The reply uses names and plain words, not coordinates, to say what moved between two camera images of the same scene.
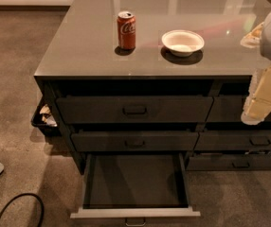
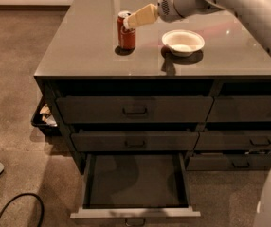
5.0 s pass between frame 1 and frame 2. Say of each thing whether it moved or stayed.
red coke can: stayed
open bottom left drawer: stayed
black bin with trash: stayed
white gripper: moved
